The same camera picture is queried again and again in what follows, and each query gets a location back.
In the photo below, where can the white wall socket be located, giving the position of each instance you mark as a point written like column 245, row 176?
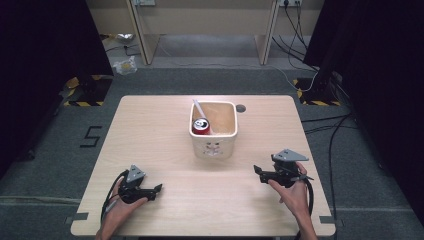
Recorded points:
column 290, row 2
column 143, row 2

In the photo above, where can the clear plastic bag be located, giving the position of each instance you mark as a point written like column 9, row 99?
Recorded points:
column 125, row 66

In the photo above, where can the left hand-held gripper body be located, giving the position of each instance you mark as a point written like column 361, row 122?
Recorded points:
column 131, row 191

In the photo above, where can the person's right hand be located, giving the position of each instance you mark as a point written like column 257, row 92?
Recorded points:
column 295, row 196

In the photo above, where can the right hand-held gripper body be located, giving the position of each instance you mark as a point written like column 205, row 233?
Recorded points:
column 286, row 170

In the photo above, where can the grey table grommet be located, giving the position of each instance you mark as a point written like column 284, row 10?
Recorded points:
column 240, row 108

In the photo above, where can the black stand base striped tape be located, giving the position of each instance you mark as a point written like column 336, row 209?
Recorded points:
column 88, row 91
column 318, row 93

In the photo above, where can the cream square bin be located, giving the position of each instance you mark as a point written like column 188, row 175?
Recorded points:
column 213, row 140

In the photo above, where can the white straw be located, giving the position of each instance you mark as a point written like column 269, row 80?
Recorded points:
column 200, row 109

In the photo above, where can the person's left hand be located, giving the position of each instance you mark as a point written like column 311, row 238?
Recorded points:
column 121, row 211

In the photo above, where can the grey tape piece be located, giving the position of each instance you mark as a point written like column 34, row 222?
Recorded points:
column 78, row 217
column 328, row 220

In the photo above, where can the black curtain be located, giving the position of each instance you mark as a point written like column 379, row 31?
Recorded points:
column 40, row 66
column 383, row 83

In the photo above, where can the red drink can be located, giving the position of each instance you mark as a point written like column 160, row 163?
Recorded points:
column 201, row 126

